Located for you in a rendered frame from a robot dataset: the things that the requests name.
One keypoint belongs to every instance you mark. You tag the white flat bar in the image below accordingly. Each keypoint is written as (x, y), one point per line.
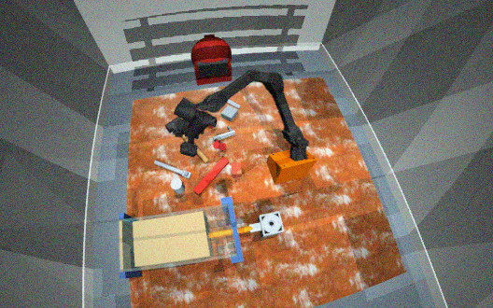
(233, 104)

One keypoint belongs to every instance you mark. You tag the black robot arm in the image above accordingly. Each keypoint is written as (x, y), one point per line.
(272, 82)

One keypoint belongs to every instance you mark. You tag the grey cylinder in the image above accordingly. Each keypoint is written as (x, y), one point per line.
(177, 185)

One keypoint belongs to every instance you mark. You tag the clear-panelled guard cubby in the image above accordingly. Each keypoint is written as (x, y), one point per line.
(175, 239)

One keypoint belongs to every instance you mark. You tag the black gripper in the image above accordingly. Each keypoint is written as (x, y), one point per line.
(188, 148)

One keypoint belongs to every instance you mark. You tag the red flat bar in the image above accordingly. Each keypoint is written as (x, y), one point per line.
(210, 176)

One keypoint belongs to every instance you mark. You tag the grey metal rod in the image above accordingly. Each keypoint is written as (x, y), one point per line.
(184, 173)

